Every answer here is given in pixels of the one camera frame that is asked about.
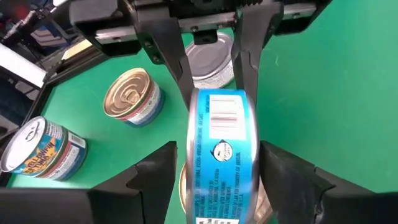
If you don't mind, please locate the blue yellowfin tuna can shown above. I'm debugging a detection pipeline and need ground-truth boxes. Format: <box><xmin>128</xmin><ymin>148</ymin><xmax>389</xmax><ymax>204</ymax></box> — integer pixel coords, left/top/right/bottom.
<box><xmin>0</xmin><ymin>116</ymin><xmax>68</xmax><ymax>179</ymax></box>
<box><xmin>185</xmin><ymin>88</ymin><xmax>261</xmax><ymax>224</ymax></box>

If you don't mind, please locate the navy can with red stripe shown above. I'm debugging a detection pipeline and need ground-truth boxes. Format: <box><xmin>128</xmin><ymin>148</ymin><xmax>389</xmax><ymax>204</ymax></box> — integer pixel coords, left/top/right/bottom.
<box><xmin>39</xmin><ymin>132</ymin><xmax>89</xmax><ymax>182</ymax></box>
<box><xmin>103</xmin><ymin>67</ymin><xmax>165</xmax><ymax>128</ymax></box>
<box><xmin>178</xmin><ymin>161</ymin><xmax>274</xmax><ymax>224</ymax></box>

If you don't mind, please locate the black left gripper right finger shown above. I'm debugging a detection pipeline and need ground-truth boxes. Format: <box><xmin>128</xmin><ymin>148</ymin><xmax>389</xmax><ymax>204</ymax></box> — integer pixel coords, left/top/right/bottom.
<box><xmin>259</xmin><ymin>141</ymin><xmax>398</xmax><ymax>224</ymax></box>

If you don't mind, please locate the green table mat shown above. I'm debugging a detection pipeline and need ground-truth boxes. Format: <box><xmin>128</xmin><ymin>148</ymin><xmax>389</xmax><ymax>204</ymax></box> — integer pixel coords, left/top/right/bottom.
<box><xmin>6</xmin><ymin>0</ymin><xmax>398</xmax><ymax>224</ymax></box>

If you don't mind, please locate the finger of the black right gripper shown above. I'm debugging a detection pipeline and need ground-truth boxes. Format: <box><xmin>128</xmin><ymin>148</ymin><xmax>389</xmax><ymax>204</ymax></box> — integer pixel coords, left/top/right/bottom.
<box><xmin>231</xmin><ymin>6</ymin><xmax>284</xmax><ymax>105</ymax></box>
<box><xmin>135</xmin><ymin>15</ymin><xmax>195</xmax><ymax>108</ymax></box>

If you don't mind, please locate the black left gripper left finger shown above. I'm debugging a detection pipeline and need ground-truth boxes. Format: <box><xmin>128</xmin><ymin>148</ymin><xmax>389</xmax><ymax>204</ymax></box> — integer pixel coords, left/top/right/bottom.
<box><xmin>0</xmin><ymin>141</ymin><xmax>178</xmax><ymax>224</ymax></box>

